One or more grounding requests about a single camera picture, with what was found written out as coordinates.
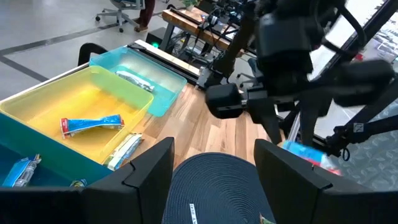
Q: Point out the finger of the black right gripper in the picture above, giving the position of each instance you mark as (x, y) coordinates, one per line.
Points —
(267, 124)
(311, 118)

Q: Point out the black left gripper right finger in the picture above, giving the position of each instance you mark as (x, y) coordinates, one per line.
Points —
(295, 193)

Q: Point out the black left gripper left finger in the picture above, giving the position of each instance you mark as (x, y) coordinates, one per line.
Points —
(140, 193)

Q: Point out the white green granola bar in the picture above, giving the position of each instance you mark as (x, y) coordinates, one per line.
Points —
(124, 151)

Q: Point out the green brown granola bar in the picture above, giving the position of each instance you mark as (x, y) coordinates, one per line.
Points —
(79, 183)

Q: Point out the orange green granola bar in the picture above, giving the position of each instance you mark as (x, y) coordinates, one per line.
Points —
(135, 81)

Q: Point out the silver blue granola bar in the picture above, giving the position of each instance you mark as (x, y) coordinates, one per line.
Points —
(21, 172)

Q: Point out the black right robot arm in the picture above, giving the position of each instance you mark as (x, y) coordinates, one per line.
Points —
(236, 37)

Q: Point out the white placemat label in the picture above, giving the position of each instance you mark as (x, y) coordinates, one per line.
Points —
(193, 214)

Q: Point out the round dark blue woven placemat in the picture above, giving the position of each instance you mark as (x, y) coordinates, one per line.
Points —
(214, 186)

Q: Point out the wooden workbench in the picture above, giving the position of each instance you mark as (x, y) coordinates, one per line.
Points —
(186, 21)

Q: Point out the blue plastic bin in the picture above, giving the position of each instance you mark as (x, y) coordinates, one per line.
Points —
(46, 155)

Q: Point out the small potted plant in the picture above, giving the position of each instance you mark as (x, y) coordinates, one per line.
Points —
(189, 3)

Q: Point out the teal plastic bin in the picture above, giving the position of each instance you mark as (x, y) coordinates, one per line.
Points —
(164, 77)

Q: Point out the yellow plastic bin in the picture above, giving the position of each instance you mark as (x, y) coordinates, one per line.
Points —
(77, 90)

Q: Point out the black box with green light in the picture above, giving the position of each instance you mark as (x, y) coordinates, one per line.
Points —
(158, 35)

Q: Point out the person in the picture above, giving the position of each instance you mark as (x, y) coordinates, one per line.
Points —
(146, 12)

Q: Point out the office chair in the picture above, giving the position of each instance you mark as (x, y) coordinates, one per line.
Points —
(119, 14)

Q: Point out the black curved bracket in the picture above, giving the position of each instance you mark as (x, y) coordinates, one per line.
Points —
(90, 46)

